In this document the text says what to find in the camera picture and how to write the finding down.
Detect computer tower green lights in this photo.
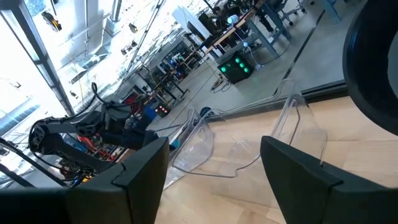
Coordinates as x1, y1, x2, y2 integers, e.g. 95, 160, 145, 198
216, 51, 254, 85

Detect black aluminium table frame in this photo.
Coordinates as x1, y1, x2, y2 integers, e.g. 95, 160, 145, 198
206, 80, 348, 122

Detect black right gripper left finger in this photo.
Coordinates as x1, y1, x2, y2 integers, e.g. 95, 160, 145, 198
0, 136, 170, 224

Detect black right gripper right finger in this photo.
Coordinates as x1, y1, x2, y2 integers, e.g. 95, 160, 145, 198
260, 135, 398, 224

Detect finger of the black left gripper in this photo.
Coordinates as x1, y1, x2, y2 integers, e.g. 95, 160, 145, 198
124, 129, 160, 151

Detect person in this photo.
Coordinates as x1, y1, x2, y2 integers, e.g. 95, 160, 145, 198
211, 5, 233, 30

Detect wooden top workbench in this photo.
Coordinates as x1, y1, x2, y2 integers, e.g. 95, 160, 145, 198
203, 0, 292, 62

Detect black workstation frame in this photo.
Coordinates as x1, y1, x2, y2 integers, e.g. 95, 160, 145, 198
136, 40, 200, 100

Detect white panel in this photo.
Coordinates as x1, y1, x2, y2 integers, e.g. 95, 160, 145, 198
172, 6, 212, 40

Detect grey office chair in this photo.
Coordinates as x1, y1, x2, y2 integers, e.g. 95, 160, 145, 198
275, 0, 307, 26

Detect small black lit box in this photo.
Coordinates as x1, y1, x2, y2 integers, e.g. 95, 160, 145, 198
154, 104, 171, 118

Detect power strip with cables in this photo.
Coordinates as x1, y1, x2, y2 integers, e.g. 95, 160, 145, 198
210, 73, 233, 94

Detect clear plastic bin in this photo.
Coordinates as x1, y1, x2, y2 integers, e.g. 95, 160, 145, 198
171, 77, 328, 179
162, 136, 187, 189

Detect hanging black yellow cable reel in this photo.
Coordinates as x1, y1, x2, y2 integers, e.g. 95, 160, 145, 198
41, 11, 62, 32

